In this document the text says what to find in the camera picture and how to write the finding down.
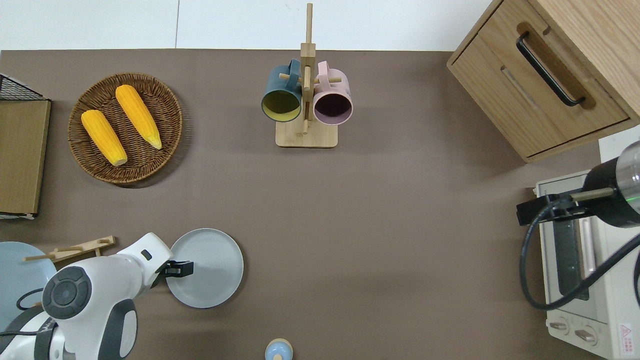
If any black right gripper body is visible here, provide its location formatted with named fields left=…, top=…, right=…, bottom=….
left=544, top=192, right=587, bottom=224

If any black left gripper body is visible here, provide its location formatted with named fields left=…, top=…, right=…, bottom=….
left=158, top=260, right=195, bottom=281

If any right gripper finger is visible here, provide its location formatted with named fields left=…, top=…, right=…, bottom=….
left=516, top=199, right=549, bottom=227

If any gray plate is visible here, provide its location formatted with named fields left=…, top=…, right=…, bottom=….
left=165, top=228, right=245, bottom=309

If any light blue plate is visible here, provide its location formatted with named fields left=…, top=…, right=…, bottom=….
left=0, top=241, right=57, bottom=331

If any cream toaster oven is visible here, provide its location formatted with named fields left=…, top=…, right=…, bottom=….
left=534, top=170, right=640, bottom=360

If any wooden dish rack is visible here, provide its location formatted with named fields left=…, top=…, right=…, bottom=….
left=22, top=235, right=116, bottom=263

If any yellow corn cob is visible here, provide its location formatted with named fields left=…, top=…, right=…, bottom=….
left=81, top=109, right=128, bottom=167
left=115, top=84, right=163, bottom=150

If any brown wicker basket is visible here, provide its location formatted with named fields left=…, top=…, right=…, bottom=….
left=67, top=73, right=183, bottom=185

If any wooden cabinet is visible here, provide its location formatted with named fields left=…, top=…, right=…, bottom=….
left=446, top=0, right=640, bottom=164

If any wooden mug tree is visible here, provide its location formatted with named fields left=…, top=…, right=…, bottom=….
left=275, top=3, right=343, bottom=148

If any teal mug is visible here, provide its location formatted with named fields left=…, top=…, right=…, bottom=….
left=261, top=59, right=304, bottom=123

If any pink mug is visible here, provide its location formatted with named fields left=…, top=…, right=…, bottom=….
left=313, top=61, right=354, bottom=126

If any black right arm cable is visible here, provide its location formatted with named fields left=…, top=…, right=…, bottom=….
left=519, top=188, right=640, bottom=311

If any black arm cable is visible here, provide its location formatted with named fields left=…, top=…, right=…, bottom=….
left=16, top=287, right=47, bottom=312
left=519, top=188, right=640, bottom=311

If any black cabinet handle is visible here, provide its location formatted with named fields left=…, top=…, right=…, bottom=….
left=516, top=31, right=586, bottom=107

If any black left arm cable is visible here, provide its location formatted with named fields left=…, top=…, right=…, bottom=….
left=16, top=287, right=47, bottom=312

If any wire grid shelf box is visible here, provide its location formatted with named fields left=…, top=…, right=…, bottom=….
left=0, top=74, right=52, bottom=220

